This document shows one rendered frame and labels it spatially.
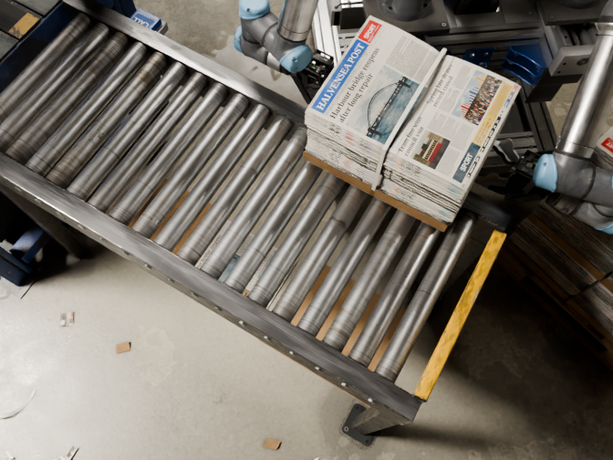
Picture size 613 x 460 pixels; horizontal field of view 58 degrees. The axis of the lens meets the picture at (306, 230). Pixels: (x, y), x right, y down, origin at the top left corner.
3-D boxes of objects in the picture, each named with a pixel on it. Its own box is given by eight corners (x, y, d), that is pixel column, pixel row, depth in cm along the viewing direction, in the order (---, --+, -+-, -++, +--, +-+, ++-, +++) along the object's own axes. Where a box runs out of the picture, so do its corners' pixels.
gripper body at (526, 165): (524, 146, 130) (574, 170, 128) (512, 164, 138) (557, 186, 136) (513, 172, 127) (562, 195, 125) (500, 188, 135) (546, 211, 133)
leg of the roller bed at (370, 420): (373, 421, 189) (411, 403, 126) (365, 436, 187) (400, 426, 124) (358, 412, 190) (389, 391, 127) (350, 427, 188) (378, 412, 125)
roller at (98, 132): (173, 65, 152) (170, 53, 147) (62, 197, 136) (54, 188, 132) (159, 57, 153) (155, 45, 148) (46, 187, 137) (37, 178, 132)
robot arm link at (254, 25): (285, 10, 131) (285, 42, 141) (255, -18, 134) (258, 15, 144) (259, 26, 129) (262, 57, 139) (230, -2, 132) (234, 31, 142)
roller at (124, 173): (212, 85, 150) (210, 73, 145) (104, 222, 134) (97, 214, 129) (198, 78, 150) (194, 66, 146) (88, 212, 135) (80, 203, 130)
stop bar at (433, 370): (506, 237, 129) (509, 234, 127) (425, 404, 114) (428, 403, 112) (493, 230, 129) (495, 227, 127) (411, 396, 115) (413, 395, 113)
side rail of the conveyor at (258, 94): (498, 230, 142) (514, 211, 131) (489, 246, 141) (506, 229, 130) (88, 19, 166) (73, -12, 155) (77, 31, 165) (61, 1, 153)
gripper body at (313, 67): (321, 78, 136) (280, 57, 138) (320, 99, 144) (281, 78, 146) (337, 57, 139) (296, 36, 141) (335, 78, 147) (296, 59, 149)
